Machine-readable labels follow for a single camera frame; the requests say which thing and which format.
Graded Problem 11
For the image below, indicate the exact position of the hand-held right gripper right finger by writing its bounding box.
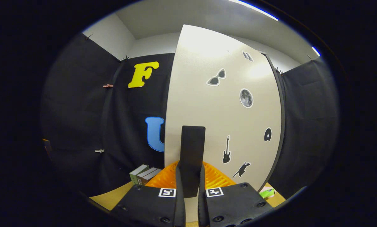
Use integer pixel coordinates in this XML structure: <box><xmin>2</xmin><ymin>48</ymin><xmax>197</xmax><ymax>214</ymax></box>
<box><xmin>197</xmin><ymin>161</ymin><xmax>274</xmax><ymax>227</ymax></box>

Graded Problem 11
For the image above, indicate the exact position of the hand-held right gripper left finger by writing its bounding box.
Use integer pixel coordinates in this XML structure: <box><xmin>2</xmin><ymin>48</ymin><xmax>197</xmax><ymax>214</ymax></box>
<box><xmin>109</xmin><ymin>161</ymin><xmax>186</xmax><ymax>227</ymax></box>

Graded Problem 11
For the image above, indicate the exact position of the green coaster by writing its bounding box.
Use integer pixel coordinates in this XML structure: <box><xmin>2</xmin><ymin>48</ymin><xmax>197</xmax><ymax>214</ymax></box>
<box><xmin>259</xmin><ymin>186</ymin><xmax>276</xmax><ymax>199</ymax></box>

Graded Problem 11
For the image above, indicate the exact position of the grey book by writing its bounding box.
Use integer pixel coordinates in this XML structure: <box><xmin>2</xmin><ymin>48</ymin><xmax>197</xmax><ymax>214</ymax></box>
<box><xmin>137</xmin><ymin>167</ymin><xmax>158</xmax><ymax>186</ymax></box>
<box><xmin>142</xmin><ymin>169</ymin><xmax>162</xmax><ymax>186</ymax></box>

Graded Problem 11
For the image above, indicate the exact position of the white cabinet door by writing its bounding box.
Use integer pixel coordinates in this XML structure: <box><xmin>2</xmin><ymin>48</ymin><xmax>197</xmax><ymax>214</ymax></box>
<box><xmin>164</xmin><ymin>25</ymin><xmax>282</xmax><ymax>223</ymax></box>

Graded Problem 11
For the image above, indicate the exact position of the large ceiling light panel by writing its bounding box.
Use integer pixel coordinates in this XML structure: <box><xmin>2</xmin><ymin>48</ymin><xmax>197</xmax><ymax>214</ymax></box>
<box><xmin>229</xmin><ymin>0</ymin><xmax>279</xmax><ymax>21</ymax></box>

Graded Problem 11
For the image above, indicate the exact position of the black backdrop cloth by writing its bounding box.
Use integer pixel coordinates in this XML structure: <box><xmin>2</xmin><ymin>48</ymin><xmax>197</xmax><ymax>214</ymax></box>
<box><xmin>40</xmin><ymin>33</ymin><xmax>339</xmax><ymax>199</ymax></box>

